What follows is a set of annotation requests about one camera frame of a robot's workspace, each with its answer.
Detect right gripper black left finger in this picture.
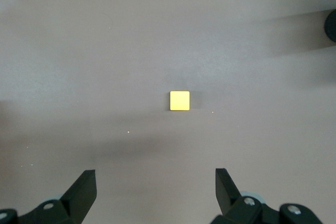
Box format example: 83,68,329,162
16,169,97,224

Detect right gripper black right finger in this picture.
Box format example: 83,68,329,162
209,167,280,224

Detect yellow block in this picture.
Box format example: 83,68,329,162
169,90,191,112

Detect black round ribbed object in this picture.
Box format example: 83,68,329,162
323,8,336,43

